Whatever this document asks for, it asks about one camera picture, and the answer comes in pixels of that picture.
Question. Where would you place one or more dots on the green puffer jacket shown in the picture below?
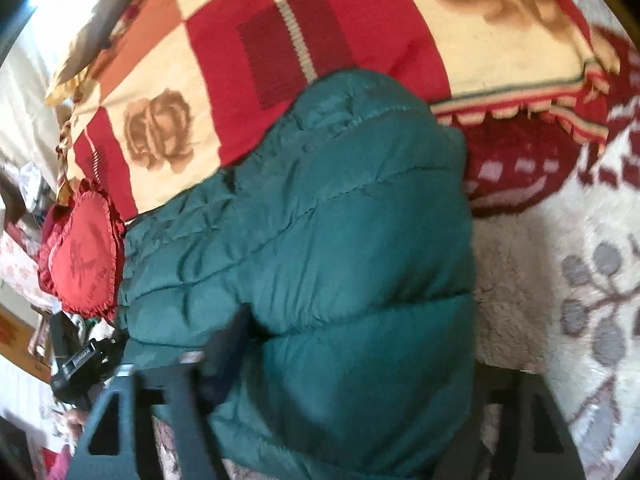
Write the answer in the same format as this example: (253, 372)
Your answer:
(325, 240)

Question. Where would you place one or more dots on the cream frilled pillow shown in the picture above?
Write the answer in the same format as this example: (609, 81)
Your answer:
(95, 35)

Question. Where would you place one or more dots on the white floral fleece blanket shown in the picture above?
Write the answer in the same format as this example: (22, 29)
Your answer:
(525, 240)

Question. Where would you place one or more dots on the red cream rose blanket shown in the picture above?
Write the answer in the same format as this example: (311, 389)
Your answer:
(225, 35)

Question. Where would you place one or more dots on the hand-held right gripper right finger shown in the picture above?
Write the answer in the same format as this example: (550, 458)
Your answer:
(505, 410)

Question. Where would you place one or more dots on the red heart pillow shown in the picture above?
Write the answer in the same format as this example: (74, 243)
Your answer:
(80, 260)

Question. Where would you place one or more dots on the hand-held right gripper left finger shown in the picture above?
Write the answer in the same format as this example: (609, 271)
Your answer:
(227, 347)

